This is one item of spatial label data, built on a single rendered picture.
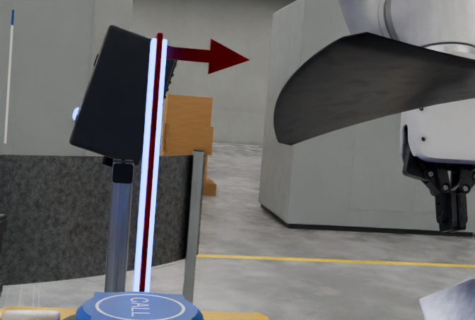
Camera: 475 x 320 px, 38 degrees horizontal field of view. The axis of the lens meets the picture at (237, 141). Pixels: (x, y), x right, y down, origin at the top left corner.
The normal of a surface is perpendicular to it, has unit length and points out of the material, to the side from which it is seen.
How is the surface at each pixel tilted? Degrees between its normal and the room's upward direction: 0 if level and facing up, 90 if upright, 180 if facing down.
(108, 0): 90
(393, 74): 168
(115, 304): 0
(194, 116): 90
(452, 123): 73
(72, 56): 90
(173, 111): 90
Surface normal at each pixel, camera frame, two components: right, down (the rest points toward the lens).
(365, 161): 0.17, 0.07
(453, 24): 0.07, -0.24
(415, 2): -0.78, -0.16
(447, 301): -0.53, -0.58
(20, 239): 0.54, 0.08
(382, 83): 0.03, 0.99
